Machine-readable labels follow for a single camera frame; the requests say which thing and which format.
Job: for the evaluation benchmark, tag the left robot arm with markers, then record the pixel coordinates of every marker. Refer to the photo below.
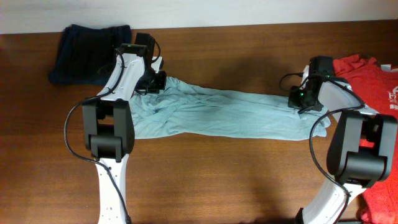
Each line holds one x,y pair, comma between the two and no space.
107,121

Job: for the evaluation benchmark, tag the folded dark navy garment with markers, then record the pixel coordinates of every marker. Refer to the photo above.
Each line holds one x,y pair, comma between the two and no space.
83,51

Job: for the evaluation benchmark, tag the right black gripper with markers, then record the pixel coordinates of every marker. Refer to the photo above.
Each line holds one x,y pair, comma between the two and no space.
293,101

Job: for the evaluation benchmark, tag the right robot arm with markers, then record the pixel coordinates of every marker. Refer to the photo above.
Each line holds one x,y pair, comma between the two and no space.
362,147

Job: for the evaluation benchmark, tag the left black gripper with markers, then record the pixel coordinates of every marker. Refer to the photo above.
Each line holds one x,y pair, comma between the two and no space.
160,84

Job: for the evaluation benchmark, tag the light blue t-shirt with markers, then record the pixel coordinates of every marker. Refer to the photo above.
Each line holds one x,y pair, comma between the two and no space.
184,108

